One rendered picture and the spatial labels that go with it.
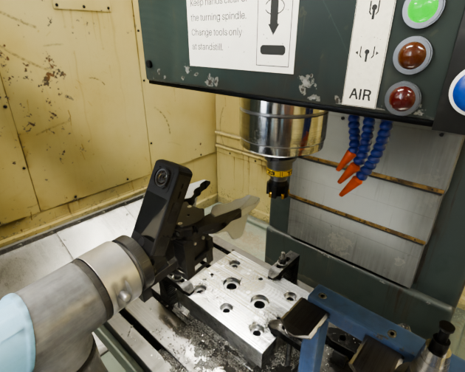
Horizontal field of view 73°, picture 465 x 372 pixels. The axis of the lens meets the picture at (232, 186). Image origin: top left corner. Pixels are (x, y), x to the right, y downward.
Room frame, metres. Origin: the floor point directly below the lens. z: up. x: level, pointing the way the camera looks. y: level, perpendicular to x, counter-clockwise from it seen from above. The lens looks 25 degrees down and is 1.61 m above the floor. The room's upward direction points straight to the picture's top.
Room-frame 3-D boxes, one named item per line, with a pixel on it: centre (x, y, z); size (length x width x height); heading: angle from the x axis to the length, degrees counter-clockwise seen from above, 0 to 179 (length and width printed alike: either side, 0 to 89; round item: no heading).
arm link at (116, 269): (0.28, 0.14, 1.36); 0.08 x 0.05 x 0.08; 52
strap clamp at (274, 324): (0.49, -0.14, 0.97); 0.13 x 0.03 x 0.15; 48
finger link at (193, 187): (0.45, 0.06, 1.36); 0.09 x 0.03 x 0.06; 166
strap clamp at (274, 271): (0.74, -0.15, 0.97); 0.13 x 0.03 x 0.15; 138
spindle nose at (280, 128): (0.58, -0.09, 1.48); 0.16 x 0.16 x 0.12
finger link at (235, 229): (0.40, -0.01, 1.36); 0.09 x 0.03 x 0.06; 119
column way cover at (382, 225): (0.91, -0.39, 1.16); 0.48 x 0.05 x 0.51; 48
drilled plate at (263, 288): (0.64, -0.03, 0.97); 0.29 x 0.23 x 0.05; 48
